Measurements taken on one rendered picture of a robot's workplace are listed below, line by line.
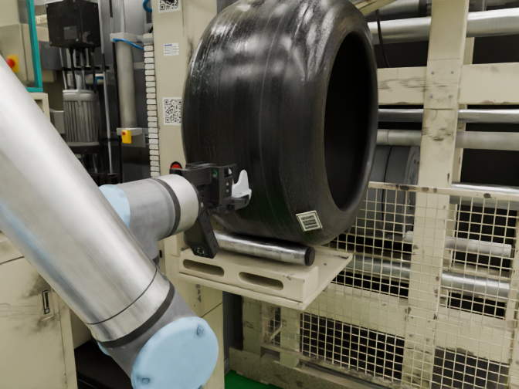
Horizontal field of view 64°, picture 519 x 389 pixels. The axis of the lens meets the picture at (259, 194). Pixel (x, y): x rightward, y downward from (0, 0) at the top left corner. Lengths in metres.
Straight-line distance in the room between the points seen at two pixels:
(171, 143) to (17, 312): 0.60
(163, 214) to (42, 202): 0.22
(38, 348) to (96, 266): 1.00
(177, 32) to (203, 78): 0.33
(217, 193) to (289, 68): 0.26
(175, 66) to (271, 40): 0.41
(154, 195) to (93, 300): 0.20
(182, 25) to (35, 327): 0.91
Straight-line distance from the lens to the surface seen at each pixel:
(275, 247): 0.96
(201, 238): 0.70
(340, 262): 1.19
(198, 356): 0.45
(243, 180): 0.76
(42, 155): 0.37
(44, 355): 1.40
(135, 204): 0.53
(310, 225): 0.86
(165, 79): 1.18
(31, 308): 1.32
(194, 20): 1.16
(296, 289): 0.94
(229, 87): 0.81
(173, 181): 0.60
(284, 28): 0.82
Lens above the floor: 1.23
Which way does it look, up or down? 12 degrees down
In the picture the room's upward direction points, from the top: straight up
